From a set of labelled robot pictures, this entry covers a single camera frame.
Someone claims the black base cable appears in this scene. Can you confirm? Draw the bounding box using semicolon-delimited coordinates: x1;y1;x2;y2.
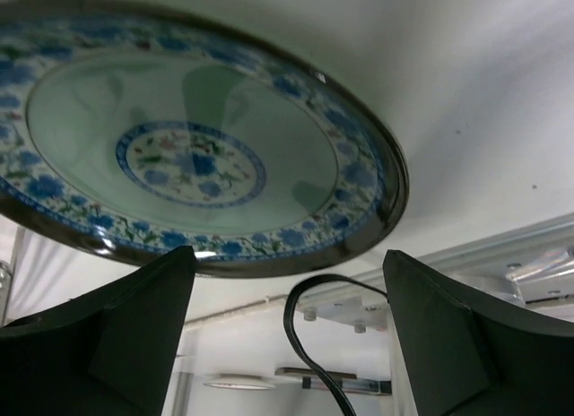
283;274;390;416

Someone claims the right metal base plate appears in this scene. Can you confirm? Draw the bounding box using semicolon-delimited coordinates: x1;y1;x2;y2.
297;296;389;334

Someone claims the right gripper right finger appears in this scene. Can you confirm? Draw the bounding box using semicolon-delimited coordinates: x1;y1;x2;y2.
383;250;573;415

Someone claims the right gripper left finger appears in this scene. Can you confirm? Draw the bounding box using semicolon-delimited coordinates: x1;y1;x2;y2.
1;247;196;415

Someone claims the blue floral plate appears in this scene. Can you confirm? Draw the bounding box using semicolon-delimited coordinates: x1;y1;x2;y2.
1;0;409;279

